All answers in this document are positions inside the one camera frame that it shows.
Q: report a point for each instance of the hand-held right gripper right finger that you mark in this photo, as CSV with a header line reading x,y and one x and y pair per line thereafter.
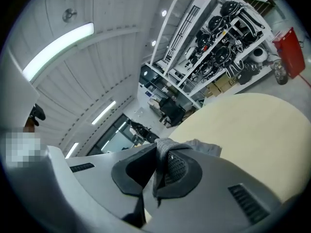
x,y
206,203

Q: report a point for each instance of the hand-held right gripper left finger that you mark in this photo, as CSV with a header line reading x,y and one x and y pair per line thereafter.
x,y
97,176

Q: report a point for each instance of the grey robe garment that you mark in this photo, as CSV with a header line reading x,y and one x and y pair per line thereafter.
x,y
161,149

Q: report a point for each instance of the long ceiling light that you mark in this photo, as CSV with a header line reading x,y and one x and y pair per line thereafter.
x,y
58,50
104,112

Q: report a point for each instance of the black office chair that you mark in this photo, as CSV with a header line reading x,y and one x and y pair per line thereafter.
x,y
172,110

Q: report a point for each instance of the person's white helmet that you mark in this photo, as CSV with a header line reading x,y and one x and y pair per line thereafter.
x,y
17,93

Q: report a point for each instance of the white round helmet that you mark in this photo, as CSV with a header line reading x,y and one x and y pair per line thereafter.
x,y
259,54

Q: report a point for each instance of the round ceiling fixture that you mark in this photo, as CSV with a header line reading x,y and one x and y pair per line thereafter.
x,y
70,15

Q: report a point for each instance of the red metal cabinet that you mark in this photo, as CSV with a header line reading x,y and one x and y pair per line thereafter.
x,y
290,52

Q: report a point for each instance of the white metal shelving unit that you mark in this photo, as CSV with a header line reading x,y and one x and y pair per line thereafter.
x,y
181,11

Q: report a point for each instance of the black head camera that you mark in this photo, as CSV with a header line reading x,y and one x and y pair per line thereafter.
x,y
37,113

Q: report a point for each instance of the blue wall poster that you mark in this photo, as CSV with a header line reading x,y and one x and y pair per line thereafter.
x,y
148,94

